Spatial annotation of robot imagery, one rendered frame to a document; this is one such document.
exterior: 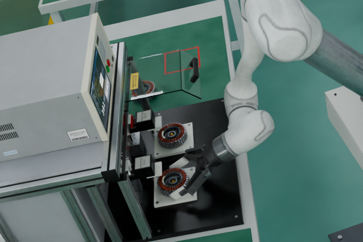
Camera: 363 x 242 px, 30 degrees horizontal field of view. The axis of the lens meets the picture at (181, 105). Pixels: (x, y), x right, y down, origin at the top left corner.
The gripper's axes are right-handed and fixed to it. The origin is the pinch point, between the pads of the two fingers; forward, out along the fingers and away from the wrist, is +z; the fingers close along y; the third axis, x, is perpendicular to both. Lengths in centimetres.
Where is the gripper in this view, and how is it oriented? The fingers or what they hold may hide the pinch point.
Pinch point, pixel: (174, 181)
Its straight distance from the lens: 236.2
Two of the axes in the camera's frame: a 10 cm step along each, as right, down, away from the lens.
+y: -0.2, -6.3, 7.7
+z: -7.4, 5.3, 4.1
